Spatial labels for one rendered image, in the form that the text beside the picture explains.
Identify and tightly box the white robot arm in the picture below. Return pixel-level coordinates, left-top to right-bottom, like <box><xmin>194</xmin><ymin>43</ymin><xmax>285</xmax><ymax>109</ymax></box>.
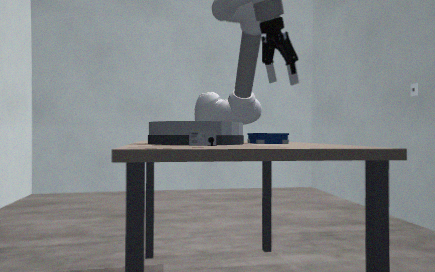
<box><xmin>195</xmin><ymin>0</ymin><xmax>284</xmax><ymax>125</ymax></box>

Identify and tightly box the blue shallow tray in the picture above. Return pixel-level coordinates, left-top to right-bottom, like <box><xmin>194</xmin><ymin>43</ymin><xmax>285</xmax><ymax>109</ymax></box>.
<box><xmin>247</xmin><ymin>133</ymin><xmax>289</xmax><ymax>144</ymax></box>

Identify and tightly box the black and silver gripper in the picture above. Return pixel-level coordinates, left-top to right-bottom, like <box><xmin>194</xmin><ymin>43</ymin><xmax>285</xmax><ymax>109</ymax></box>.
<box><xmin>260</xmin><ymin>17</ymin><xmax>299</xmax><ymax>85</ymax></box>

